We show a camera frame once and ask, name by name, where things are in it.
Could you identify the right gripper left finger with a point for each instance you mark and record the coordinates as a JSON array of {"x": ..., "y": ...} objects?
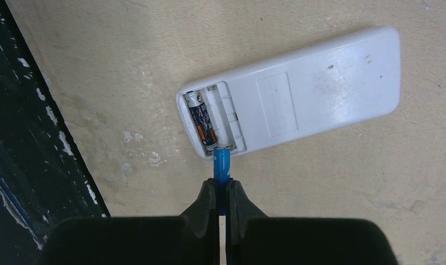
[{"x": 189, "y": 238}]

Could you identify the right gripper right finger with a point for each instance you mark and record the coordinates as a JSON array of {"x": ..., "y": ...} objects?
[{"x": 252, "y": 237}]

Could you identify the blue AAA battery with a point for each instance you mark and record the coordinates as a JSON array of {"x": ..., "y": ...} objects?
[{"x": 221, "y": 174}]

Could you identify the black AAA battery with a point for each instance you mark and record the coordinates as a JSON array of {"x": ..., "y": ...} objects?
[{"x": 201, "y": 119}]

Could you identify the white remote control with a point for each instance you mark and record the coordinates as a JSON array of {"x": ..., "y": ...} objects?
[{"x": 330, "y": 85}]

